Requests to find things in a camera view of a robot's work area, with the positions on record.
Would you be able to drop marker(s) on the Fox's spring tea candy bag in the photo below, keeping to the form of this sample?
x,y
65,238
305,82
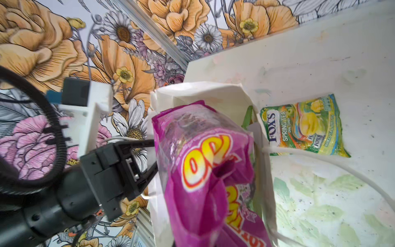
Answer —
x,y
313,125

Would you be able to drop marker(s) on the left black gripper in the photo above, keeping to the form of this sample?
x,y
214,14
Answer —
x,y
113,175

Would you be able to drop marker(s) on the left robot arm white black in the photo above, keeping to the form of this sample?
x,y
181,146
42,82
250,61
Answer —
x,y
69,203

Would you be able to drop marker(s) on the magenta snack bag yellow letters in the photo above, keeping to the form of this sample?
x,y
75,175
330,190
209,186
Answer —
x,y
206,168

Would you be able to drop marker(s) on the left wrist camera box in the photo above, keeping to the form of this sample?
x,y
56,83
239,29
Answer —
x,y
85,102

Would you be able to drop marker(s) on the white paper bag red flower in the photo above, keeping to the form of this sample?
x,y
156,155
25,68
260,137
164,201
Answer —
x,y
293,174

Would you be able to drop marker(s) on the green Lays chips bag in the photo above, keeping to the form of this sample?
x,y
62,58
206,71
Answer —
x,y
248,118

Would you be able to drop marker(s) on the left aluminium corner post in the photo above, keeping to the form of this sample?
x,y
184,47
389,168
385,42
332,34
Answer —
x,y
142,20

